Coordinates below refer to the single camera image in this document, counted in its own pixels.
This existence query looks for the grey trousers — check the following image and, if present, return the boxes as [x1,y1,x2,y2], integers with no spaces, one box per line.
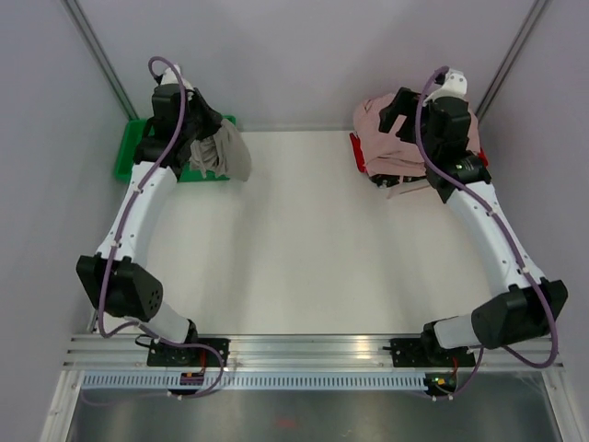
[189,118,252,182]

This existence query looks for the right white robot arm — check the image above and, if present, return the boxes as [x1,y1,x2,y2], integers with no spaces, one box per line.
[378,87,568,365]

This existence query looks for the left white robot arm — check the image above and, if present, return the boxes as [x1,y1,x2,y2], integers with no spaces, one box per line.
[76,83,223,366]

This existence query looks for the pink folded trousers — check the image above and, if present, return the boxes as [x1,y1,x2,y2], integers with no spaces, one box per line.
[352,97,479,177]

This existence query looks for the green plastic tray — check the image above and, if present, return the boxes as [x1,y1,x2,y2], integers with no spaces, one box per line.
[114,119,229,184]

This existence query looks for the dark patterned folded garment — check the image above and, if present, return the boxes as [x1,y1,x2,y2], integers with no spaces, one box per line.
[370,174,426,188]

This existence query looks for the red folded garment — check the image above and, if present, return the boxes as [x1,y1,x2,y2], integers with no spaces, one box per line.
[349,133,489,173]

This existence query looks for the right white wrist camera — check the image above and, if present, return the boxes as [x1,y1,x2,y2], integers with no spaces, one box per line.
[424,68,468,102]

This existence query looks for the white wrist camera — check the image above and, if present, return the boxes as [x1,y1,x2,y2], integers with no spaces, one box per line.
[159,64,194,91]
[424,68,468,102]

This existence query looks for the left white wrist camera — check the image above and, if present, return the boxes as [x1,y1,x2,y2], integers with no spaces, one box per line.
[159,64,194,91]

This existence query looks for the right aluminium frame post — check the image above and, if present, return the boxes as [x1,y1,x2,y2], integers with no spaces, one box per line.
[476,0,552,122]

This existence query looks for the aluminium frame post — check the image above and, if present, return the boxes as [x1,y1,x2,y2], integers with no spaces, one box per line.
[61,0,139,120]
[476,0,552,122]

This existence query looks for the left aluminium frame post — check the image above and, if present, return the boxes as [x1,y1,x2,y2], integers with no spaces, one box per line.
[61,0,139,120]

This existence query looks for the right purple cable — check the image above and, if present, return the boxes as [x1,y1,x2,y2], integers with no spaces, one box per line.
[416,66,560,404]

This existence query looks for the purple cable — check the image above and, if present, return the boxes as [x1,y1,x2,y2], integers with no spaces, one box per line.
[82,55,226,406]
[416,66,560,404]

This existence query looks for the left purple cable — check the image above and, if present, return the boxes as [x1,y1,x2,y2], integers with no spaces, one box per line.
[82,55,226,406]

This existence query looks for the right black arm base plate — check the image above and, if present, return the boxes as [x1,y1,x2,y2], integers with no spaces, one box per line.
[387,338,476,368]

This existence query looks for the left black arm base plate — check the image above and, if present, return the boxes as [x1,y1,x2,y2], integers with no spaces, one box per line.
[146,338,230,368]

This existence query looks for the aluminium mounting rail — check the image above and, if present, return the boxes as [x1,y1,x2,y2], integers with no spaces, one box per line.
[62,334,565,369]

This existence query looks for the slotted grey cable duct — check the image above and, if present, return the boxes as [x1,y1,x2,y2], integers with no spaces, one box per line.
[82,371,455,391]

